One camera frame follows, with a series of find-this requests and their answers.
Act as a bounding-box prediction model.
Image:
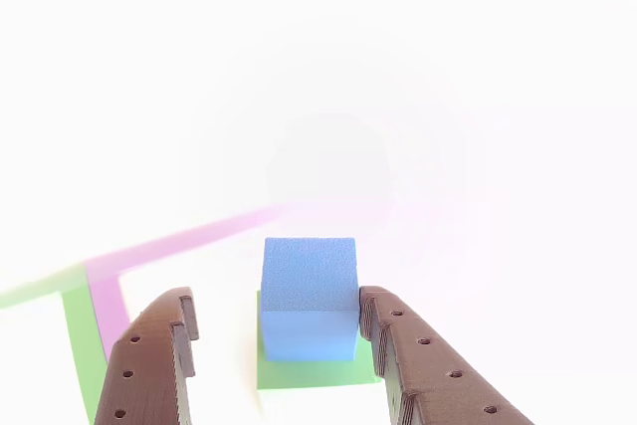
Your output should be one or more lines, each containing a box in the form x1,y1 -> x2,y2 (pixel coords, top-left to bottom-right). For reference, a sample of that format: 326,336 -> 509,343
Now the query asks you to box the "small blue block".
261,237 -> 360,362

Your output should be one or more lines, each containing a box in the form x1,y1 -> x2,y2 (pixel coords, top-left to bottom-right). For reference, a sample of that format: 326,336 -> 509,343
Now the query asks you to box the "purple square frame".
84,200 -> 434,362

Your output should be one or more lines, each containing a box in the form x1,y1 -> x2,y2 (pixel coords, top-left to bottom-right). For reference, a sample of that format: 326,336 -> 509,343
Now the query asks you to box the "green block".
256,289 -> 383,391

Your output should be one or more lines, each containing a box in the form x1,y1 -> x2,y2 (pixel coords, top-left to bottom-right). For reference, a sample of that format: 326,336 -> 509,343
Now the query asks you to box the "green square frame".
0,265 -> 109,425

